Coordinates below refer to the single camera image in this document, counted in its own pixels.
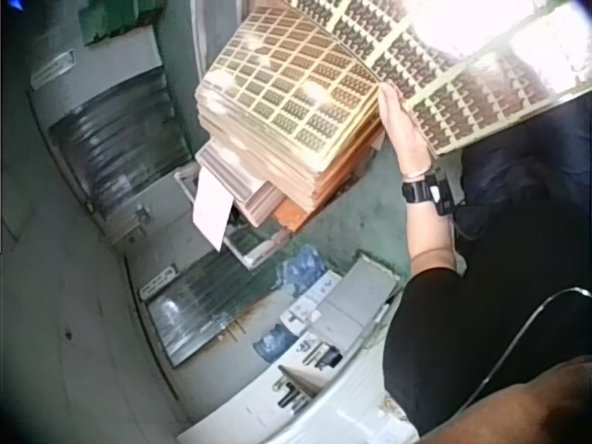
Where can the person's left hand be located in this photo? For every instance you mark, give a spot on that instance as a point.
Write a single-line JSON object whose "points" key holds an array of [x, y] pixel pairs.
{"points": [[404, 134]]}

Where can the person's left fingers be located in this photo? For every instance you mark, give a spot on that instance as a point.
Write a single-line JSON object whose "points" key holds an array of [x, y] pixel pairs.
{"points": [[392, 104]]}

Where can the copper circuit panel sheet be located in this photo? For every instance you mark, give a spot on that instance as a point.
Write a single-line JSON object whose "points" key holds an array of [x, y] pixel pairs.
{"points": [[444, 115]]}

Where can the black wrist band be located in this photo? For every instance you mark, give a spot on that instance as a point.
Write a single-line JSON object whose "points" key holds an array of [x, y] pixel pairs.
{"points": [[424, 190]]}

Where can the stack of copper circuit panels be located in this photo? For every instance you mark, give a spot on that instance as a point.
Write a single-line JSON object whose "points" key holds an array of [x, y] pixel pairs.
{"points": [[287, 102]]}

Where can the stack of grey panels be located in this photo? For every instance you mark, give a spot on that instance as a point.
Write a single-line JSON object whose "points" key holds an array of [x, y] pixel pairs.
{"points": [[240, 178]]}

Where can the blue plastic bag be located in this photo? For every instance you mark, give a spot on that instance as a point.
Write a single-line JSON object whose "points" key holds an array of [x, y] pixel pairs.
{"points": [[306, 270]]}

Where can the grey flat box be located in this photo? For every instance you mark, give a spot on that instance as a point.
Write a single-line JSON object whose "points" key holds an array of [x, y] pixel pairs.
{"points": [[357, 298]]}

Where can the white framed tray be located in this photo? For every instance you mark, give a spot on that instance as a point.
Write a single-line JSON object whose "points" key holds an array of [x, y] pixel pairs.
{"points": [[252, 247]]}

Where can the white paper slip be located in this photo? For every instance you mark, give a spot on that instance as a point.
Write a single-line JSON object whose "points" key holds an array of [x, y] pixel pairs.
{"points": [[211, 212]]}

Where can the blue crumpled wrapper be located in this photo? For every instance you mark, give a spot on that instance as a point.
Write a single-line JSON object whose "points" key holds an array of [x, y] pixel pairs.
{"points": [[273, 340]]}

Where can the green crate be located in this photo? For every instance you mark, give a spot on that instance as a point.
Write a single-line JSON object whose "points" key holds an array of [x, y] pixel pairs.
{"points": [[115, 19]]}

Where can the white bench with tools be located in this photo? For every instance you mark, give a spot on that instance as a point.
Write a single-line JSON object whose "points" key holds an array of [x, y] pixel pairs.
{"points": [[305, 393]]}

